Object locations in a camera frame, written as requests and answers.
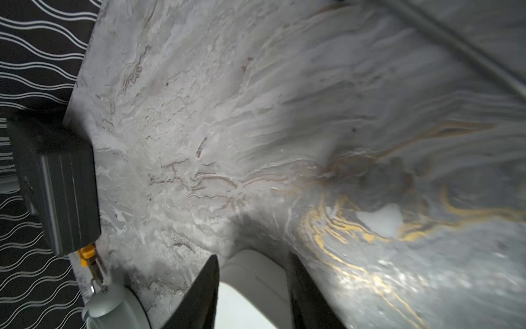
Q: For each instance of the white twin bell alarm clock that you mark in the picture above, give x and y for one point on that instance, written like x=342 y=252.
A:
x=115 y=307

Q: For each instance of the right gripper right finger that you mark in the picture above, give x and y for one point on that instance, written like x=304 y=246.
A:
x=309 y=308

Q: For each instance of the yellow handled pliers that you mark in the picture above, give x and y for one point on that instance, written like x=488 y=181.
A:
x=89 y=258

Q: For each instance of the white square alarm clock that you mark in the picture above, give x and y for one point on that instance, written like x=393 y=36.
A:
x=253 y=293

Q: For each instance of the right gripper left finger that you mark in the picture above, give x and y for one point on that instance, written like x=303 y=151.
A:
x=198 y=307

